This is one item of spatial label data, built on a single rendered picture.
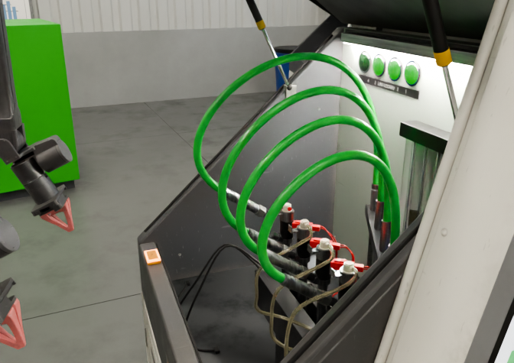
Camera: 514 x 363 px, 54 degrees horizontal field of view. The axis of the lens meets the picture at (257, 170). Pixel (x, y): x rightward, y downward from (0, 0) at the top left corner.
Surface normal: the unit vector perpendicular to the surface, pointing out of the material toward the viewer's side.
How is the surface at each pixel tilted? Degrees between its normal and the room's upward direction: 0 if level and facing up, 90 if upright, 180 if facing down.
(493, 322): 76
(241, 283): 0
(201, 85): 90
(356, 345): 90
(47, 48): 90
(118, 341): 0
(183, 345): 0
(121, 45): 90
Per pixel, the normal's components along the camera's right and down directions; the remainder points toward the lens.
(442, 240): -0.91, -0.11
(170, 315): 0.00, -0.94
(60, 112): 0.52, 0.29
